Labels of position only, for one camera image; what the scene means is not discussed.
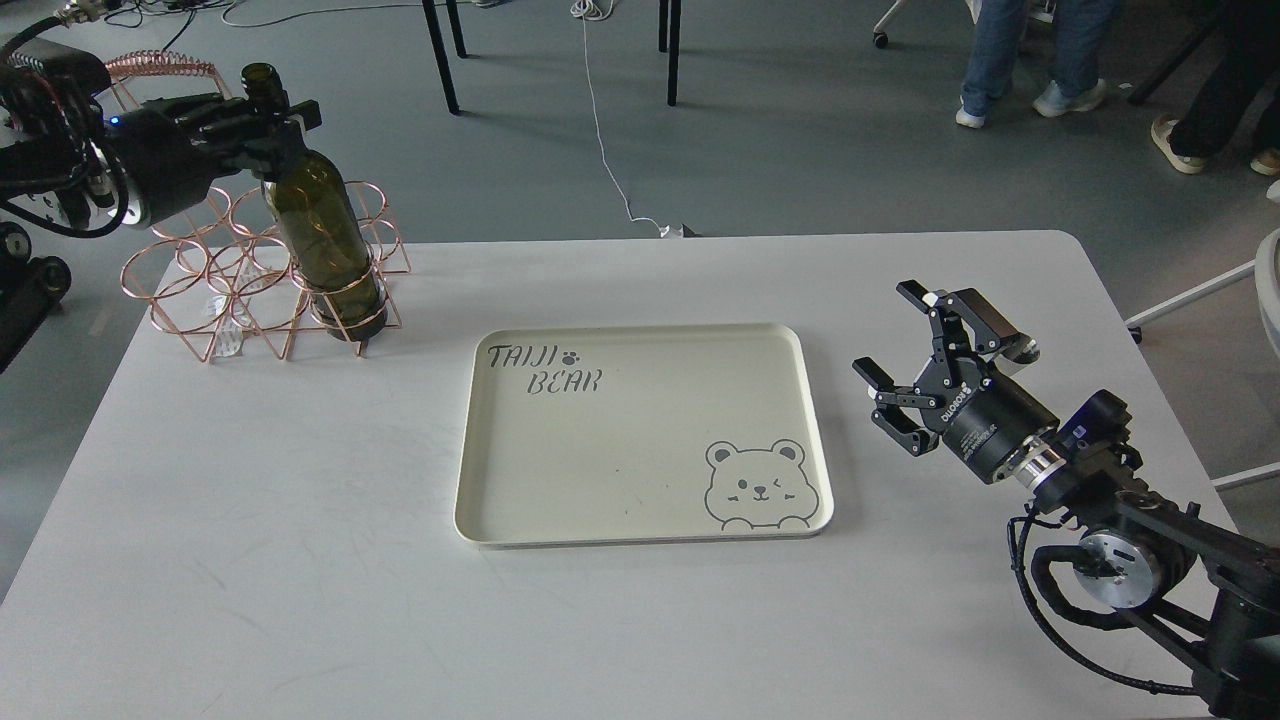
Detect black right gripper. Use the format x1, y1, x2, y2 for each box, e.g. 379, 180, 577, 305
852, 281, 1060, 484

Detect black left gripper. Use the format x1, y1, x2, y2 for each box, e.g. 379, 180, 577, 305
105, 94, 323, 227

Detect silver steel jigger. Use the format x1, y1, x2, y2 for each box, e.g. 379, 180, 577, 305
996, 334, 1041, 375

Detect dark green wine bottle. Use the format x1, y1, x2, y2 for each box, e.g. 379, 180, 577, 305
241, 63, 387, 343

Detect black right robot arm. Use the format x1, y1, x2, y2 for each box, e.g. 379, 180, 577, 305
852, 281, 1279, 719

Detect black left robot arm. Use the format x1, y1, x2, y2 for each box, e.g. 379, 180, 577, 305
1, 1, 321, 365

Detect white office chair right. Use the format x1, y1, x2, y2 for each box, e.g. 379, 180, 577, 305
1125, 225, 1280, 491

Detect white chair base top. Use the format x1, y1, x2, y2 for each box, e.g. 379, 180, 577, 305
870, 0, 977, 49

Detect cream bear serving tray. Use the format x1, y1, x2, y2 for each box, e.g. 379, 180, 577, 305
454, 323, 835, 547

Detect person in blue jeans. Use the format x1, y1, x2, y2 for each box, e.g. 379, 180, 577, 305
954, 0, 1126, 129

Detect person in black trousers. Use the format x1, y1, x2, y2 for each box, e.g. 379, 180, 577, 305
1149, 1, 1279, 176

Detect black table legs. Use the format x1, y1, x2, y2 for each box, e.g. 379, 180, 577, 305
420, 0, 681, 117

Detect copper wire wine rack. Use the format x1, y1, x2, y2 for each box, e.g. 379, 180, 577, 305
100, 53, 412, 365

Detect black cables on floor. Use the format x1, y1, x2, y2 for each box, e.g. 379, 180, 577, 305
60, 0, 421, 41

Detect white cable on floor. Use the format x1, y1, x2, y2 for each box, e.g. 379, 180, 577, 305
568, 0, 701, 240

